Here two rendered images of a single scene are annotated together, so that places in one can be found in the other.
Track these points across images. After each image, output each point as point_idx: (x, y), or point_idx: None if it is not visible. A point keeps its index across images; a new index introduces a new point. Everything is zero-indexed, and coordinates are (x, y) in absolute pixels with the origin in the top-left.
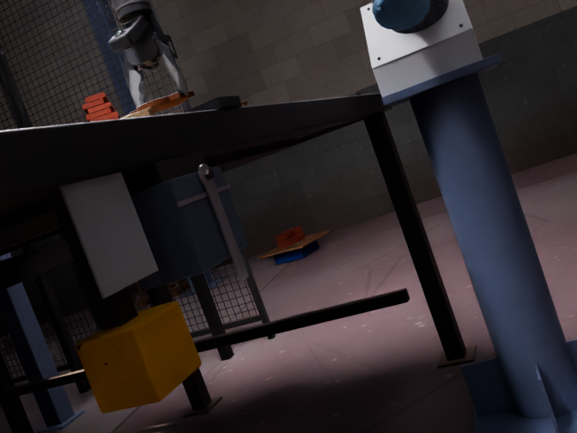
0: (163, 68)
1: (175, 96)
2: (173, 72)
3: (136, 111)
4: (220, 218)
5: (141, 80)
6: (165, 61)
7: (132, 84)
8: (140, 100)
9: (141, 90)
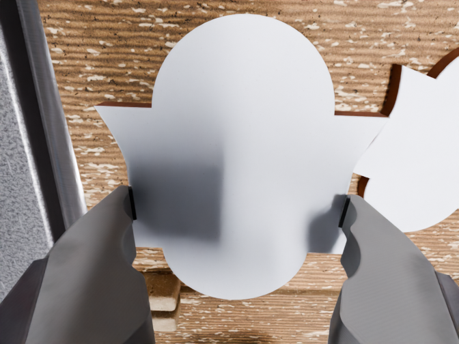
0: (119, 290)
1: (121, 103)
2: (83, 245)
3: (343, 115)
4: None
5: (339, 295)
6: (63, 331)
7: (414, 287)
8: (354, 220)
9: (351, 265)
